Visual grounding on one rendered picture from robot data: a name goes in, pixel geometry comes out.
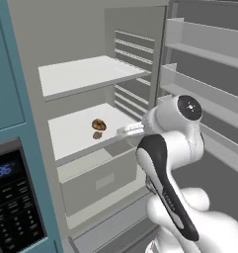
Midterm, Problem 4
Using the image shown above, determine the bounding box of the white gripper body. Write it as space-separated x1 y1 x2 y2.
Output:
116 121 146 137

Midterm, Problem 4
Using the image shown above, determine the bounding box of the white fridge shelf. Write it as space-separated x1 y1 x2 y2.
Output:
46 102 148 168
37 54 152 103

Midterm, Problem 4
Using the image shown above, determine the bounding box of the grey fridge drawer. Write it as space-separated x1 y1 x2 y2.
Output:
56 141 140 218

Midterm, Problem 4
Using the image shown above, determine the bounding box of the grey fridge door shelf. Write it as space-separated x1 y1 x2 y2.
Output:
164 17 238 71
159 63 238 132
156 94 238 177

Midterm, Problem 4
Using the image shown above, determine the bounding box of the grey fridge door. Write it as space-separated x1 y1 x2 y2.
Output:
155 0 238 231

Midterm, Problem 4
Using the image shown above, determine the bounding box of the grey fridge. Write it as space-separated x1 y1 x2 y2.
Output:
6 0 170 253

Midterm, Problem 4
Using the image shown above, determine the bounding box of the teal cabinet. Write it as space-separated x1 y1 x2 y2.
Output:
0 0 64 253

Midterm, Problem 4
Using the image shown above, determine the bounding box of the black oven control panel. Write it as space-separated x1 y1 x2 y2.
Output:
0 137 47 253

